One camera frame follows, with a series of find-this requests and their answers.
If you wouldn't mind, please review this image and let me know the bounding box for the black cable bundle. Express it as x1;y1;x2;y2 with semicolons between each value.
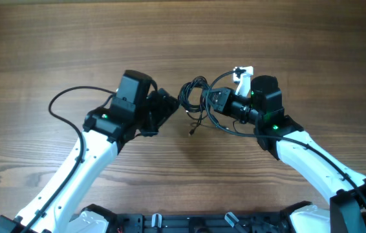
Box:
177;76;222;136

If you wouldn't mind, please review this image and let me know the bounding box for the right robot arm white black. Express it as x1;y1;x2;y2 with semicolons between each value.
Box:
202;76;366;232

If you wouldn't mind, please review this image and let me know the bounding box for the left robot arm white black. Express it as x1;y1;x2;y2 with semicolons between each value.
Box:
0;70;179;232

